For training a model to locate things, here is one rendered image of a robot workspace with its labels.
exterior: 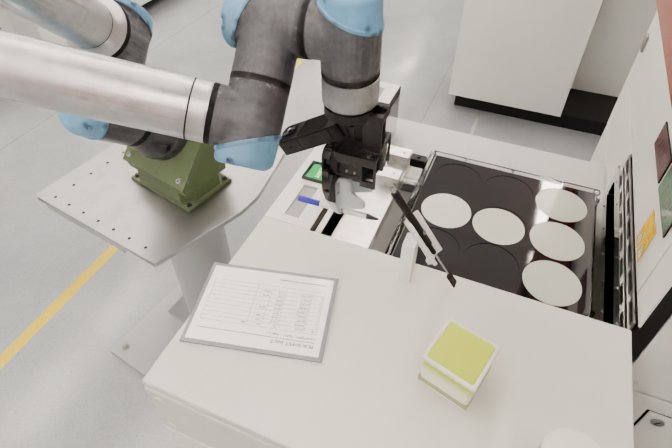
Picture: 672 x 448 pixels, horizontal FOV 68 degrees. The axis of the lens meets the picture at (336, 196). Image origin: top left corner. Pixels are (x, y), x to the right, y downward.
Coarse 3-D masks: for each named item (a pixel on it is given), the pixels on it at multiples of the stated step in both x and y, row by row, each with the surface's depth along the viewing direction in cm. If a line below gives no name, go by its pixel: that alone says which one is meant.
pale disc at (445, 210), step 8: (424, 200) 103; (432, 200) 103; (440, 200) 103; (448, 200) 103; (456, 200) 103; (424, 208) 101; (432, 208) 101; (440, 208) 101; (448, 208) 101; (456, 208) 101; (464, 208) 101; (424, 216) 100; (432, 216) 100; (440, 216) 100; (448, 216) 100; (456, 216) 100; (464, 216) 100; (440, 224) 98; (448, 224) 98; (456, 224) 98; (464, 224) 98
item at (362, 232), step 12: (396, 168) 114; (408, 168) 115; (360, 192) 108; (372, 192) 108; (384, 192) 108; (372, 204) 105; (384, 204) 105; (348, 216) 102; (384, 216) 103; (336, 228) 100; (348, 228) 100; (360, 228) 100; (372, 228) 100; (348, 240) 98; (360, 240) 98; (372, 240) 98
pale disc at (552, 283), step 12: (528, 264) 91; (540, 264) 91; (552, 264) 91; (528, 276) 88; (540, 276) 88; (552, 276) 88; (564, 276) 88; (576, 276) 88; (528, 288) 87; (540, 288) 87; (552, 288) 87; (564, 288) 87; (576, 288) 87; (540, 300) 85; (552, 300) 85; (564, 300) 85; (576, 300) 85
